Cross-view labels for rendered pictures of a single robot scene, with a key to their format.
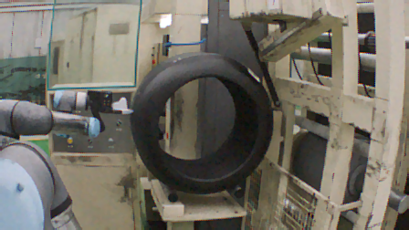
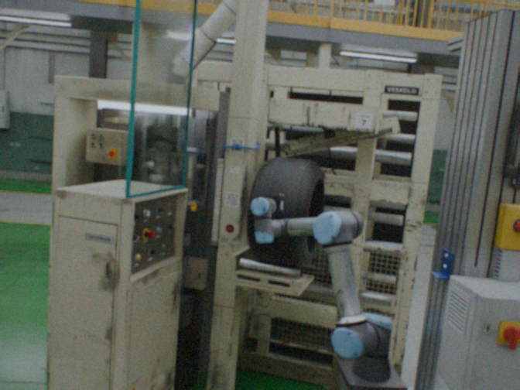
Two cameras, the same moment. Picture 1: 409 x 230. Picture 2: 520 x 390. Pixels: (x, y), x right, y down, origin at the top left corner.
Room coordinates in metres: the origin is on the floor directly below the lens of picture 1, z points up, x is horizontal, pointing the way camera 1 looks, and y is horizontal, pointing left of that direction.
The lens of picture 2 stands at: (0.26, 2.54, 1.64)
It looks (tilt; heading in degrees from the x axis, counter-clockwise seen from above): 9 degrees down; 302
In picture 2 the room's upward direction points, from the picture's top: 5 degrees clockwise
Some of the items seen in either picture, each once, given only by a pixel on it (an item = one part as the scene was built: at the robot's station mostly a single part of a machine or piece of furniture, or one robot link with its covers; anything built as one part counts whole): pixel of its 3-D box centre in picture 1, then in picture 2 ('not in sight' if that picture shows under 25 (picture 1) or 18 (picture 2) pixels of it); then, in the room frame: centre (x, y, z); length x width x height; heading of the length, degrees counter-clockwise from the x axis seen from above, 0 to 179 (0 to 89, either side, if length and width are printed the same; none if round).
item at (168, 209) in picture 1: (165, 196); (268, 278); (1.67, 0.16, 0.84); 0.36 x 0.09 x 0.06; 15
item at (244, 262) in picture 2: (165, 184); (270, 267); (1.66, 0.16, 0.90); 0.35 x 0.05 x 0.05; 15
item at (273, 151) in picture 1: (260, 137); not in sight; (2.02, -0.29, 1.05); 0.20 x 0.15 x 0.30; 15
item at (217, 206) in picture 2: not in sight; (220, 202); (2.02, 0.16, 1.19); 0.05 x 0.04 x 0.48; 105
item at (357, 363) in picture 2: not in sight; (372, 360); (0.91, 0.58, 0.77); 0.15 x 0.15 x 0.10
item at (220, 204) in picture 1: (195, 203); (275, 279); (1.70, 0.02, 0.80); 0.37 x 0.36 x 0.02; 105
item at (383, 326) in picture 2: not in sight; (374, 333); (0.92, 0.59, 0.88); 0.13 x 0.12 x 0.14; 76
